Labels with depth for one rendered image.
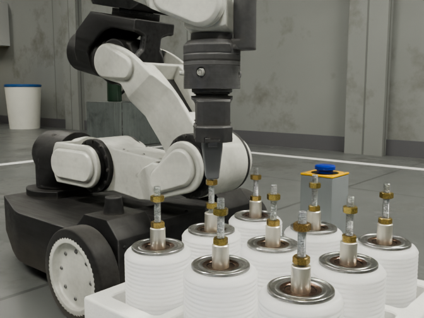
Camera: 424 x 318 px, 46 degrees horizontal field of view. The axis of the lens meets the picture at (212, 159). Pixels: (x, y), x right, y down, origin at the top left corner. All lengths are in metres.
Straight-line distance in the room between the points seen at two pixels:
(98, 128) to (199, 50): 3.87
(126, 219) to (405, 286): 0.57
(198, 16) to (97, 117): 3.89
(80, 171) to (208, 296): 0.77
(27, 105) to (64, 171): 5.35
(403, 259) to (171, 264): 0.32
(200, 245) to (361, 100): 3.23
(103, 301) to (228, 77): 0.37
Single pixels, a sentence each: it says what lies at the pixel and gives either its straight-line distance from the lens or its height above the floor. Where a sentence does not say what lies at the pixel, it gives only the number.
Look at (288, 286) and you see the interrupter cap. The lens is 0.59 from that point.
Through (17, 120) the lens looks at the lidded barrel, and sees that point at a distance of 6.75.
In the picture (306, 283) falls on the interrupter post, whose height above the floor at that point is 0.26.
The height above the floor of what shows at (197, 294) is 0.23.
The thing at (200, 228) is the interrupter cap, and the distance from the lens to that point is 0.81.
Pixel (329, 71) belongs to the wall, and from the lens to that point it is 4.14.
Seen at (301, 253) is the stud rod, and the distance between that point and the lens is 0.57.
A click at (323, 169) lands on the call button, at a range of 0.98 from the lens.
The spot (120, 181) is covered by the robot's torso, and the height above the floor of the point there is 0.25.
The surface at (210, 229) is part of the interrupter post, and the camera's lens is 0.79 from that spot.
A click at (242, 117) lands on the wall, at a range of 4.61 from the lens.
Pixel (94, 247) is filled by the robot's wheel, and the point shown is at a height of 0.17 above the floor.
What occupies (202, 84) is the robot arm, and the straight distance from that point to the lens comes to 0.73.
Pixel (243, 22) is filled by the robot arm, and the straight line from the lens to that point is 0.75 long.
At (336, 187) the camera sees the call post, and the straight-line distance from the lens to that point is 0.98.
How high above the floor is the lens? 0.47
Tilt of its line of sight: 8 degrees down
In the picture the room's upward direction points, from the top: straight up
